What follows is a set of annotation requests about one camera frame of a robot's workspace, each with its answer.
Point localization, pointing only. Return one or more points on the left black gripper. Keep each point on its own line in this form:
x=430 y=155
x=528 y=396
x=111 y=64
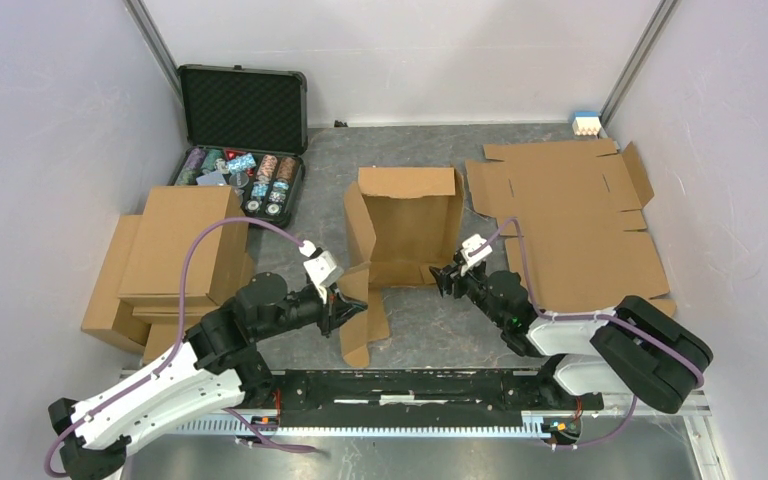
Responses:
x=337 y=310

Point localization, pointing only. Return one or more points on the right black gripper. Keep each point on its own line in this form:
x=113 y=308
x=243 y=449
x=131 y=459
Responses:
x=447 y=276

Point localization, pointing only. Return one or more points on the cardboard box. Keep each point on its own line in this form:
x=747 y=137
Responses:
x=147 y=331
x=173 y=217
x=400 y=221

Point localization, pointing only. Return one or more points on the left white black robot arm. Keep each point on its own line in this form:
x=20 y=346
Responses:
x=216 y=365

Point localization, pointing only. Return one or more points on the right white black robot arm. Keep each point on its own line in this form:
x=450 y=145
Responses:
x=633 y=348

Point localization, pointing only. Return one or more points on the stack of flat cardboard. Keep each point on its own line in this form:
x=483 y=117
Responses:
x=582 y=242

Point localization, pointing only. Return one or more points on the black poker chip case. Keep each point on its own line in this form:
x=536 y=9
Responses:
x=249 y=128

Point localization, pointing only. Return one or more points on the white blue block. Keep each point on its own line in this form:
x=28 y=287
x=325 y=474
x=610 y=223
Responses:
x=586 y=123

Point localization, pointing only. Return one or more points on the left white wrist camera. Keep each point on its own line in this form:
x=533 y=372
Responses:
x=321 y=268

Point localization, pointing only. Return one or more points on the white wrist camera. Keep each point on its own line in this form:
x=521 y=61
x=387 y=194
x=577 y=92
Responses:
x=474 y=250
x=321 y=268

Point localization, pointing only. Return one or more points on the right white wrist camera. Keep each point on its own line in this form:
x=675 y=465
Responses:
x=474 y=250

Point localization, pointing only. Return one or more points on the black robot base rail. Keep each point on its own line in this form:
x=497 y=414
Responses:
x=418 y=398

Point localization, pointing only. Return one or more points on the white toothed cable duct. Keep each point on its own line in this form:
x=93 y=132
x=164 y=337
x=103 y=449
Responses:
x=227 y=425

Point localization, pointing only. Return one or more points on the right aluminium corner post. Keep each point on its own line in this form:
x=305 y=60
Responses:
x=648 y=39

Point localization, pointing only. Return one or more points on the aluminium corner post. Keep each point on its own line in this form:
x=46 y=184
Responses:
x=155 y=42
x=648 y=39

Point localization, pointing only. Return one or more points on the left aluminium corner post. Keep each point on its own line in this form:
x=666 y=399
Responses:
x=155 y=42

